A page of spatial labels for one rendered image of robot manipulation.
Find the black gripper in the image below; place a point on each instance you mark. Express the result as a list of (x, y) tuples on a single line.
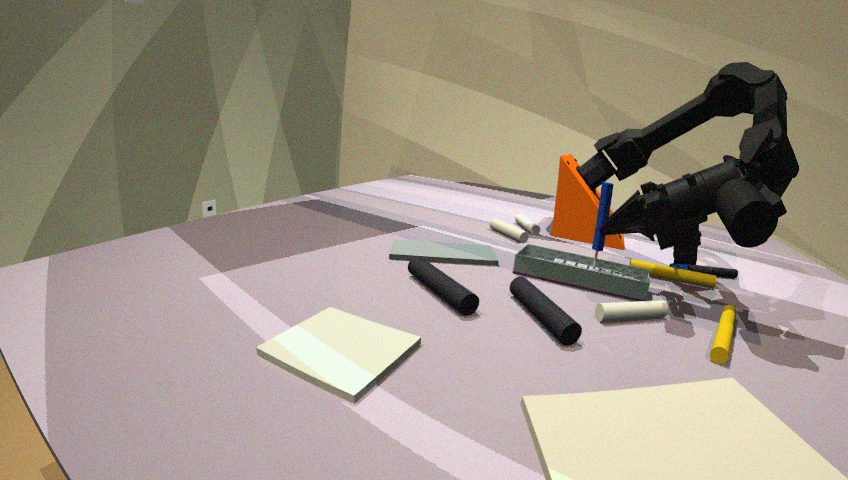
[(658, 209)]

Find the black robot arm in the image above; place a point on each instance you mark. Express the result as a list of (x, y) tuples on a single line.
[(748, 202)]

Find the blue stylus with grey tip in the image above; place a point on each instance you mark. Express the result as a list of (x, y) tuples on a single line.
[(602, 216)]

